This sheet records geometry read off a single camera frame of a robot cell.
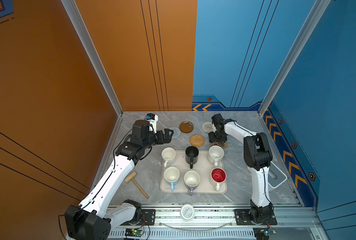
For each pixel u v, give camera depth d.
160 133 0.65
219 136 0.88
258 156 0.57
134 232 0.71
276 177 0.82
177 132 1.08
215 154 0.94
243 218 0.72
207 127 1.10
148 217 0.75
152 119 0.66
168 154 0.89
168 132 0.67
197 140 1.02
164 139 0.66
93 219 0.37
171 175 0.87
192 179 0.85
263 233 0.71
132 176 0.86
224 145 1.00
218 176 0.85
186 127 1.12
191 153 0.91
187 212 0.70
